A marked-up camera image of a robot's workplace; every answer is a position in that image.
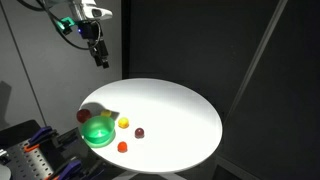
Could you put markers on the white round table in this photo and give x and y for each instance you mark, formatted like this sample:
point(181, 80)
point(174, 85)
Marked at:
point(166, 116)

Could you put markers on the green translucent bowl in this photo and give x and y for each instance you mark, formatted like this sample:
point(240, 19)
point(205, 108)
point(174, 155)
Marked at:
point(96, 131)

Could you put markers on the purple orange spring clamp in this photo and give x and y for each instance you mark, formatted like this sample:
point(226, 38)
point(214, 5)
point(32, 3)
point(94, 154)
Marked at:
point(68, 168)
point(40, 135)

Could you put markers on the perforated metal board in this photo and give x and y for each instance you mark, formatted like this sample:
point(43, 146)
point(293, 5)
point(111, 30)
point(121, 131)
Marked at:
point(30, 163)

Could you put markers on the orange red plastic strawberry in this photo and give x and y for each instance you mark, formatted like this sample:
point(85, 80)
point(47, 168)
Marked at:
point(122, 147)

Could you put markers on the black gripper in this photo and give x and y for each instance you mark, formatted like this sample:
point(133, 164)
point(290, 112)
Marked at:
point(89, 30)

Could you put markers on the black workbench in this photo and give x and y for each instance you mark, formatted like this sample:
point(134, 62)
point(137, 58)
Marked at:
point(16, 130)

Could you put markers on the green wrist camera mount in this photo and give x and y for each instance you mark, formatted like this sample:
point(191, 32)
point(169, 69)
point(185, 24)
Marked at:
point(63, 23)

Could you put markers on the dark red plastic plum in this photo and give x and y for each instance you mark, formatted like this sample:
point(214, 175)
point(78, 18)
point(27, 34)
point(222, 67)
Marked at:
point(139, 133)

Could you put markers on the red plastic apple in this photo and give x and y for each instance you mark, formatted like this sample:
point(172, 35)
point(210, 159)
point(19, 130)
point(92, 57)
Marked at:
point(83, 115)

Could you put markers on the yellow plastic fruit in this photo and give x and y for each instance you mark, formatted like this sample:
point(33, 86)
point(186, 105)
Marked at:
point(106, 113)
point(123, 122)

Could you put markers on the white rounded object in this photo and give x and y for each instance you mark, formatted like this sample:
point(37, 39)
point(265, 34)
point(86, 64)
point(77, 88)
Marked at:
point(4, 172)

